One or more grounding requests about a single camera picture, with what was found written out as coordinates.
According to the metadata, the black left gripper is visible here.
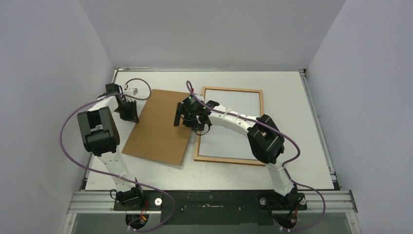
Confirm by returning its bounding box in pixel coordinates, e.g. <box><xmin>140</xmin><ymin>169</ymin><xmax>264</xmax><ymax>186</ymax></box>
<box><xmin>115</xmin><ymin>99</ymin><xmax>140</xmax><ymax>123</ymax></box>

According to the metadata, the brown backing board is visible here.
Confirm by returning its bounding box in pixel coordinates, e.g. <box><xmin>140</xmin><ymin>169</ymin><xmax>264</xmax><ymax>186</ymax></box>
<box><xmin>122</xmin><ymin>89</ymin><xmax>191</xmax><ymax>165</ymax></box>

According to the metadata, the wooden picture frame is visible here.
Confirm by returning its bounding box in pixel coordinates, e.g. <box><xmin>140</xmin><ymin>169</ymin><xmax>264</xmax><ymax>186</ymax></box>
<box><xmin>194</xmin><ymin>86</ymin><xmax>264</xmax><ymax>166</ymax></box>

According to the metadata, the printed photo sheet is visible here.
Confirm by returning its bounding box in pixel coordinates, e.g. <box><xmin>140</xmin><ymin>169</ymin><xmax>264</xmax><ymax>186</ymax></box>
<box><xmin>209</xmin><ymin>103</ymin><xmax>257</xmax><ymax>140</ymax></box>

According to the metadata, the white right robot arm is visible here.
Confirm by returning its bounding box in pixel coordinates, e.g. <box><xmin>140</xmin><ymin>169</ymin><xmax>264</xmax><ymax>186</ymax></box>
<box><xmin>173</xmin><ymin>95</ymin><xmax>297</xmax><ymax>209</ymax></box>

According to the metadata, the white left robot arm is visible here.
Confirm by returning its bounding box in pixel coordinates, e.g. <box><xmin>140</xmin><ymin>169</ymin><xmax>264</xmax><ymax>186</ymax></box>
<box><xmin>77</xmin><ymin>83</ymin><xmax>145</xmax><ymax>210</ymax></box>

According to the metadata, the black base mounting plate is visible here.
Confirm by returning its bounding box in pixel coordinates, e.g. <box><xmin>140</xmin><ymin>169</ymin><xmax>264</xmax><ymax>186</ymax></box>
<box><xmin>110</xmin><ymin>190</ymin><xmax>307</xmax><ymax>230</ymax></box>

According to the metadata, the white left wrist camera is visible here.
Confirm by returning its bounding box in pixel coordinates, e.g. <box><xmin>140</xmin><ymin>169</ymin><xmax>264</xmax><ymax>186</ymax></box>
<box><xmin>124</xmin><ymin>88</ymin><xmax>138</xmax><ymax>96</ymax></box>

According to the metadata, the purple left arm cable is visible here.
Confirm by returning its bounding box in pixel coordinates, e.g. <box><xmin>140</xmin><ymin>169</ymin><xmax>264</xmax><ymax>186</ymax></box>
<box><xmin>59</xmin><ymin>78</ymin><xmax>176</xmax><ymax>233</ymax></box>

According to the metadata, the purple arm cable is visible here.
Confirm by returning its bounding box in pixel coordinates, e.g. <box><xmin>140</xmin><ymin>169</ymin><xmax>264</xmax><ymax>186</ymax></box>
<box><xmin>186</xmin><ymin>80</ymin><xmax>326</xmax><ymax>233</ymax></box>
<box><xmin>59</xmin><ymin>78</ymin><xmax>176</xmax><ymax>233</ymax></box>

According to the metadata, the aluminium front rail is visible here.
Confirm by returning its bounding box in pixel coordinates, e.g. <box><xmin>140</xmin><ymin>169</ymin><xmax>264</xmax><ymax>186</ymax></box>
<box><xmin>68</xmin><ymin>190</ymin><xmax>358</xmax><ymax>214</ymax></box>

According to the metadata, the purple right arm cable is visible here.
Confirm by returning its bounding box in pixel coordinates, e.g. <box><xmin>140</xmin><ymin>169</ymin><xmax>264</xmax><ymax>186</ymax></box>
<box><xmin>186</xmin><ymin>80</ymin><xmax>326</xmax><ymax>233</ymax></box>

